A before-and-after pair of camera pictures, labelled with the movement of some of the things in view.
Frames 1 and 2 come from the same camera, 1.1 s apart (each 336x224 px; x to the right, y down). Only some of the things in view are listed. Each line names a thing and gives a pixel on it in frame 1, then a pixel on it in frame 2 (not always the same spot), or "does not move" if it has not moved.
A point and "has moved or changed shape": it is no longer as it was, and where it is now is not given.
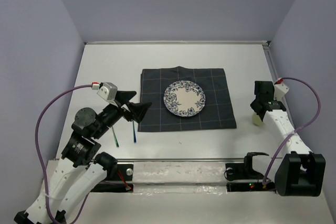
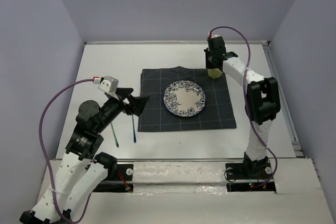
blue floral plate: x=184 y=98 does not move
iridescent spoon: x=135 y=139 does not move
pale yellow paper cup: x=256 y=120 has moved or changed shape
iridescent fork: x=116 y=140 does not move
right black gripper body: x=252 y=103 -> x=209 y=55
